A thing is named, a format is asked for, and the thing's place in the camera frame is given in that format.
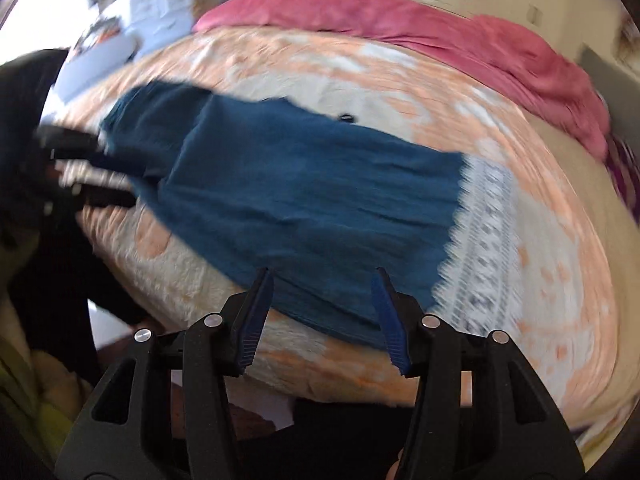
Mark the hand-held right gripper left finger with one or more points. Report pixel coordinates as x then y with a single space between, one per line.
254 322

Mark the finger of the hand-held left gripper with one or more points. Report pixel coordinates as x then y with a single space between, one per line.
107 197
70 142

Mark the person's yellow-green garment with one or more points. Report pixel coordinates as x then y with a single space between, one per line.
25 390

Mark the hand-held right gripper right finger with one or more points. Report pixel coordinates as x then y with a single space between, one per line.
392 327

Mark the white dresser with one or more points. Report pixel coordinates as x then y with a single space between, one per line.
155 10

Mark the pale grey oval board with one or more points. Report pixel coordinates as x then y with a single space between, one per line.
85 75

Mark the pink duvet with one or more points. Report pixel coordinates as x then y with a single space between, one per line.
400 15

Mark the purple patterned cloth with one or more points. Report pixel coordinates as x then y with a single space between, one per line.
625 170

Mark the colourful clutter pile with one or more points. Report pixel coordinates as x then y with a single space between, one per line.
102 32

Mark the grey headboard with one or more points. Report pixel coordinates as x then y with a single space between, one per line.
612 90

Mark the orange printed fleece blanket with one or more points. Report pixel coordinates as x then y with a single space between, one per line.
550 260

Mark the blue pants with lace hem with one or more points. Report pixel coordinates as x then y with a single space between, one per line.
300 185

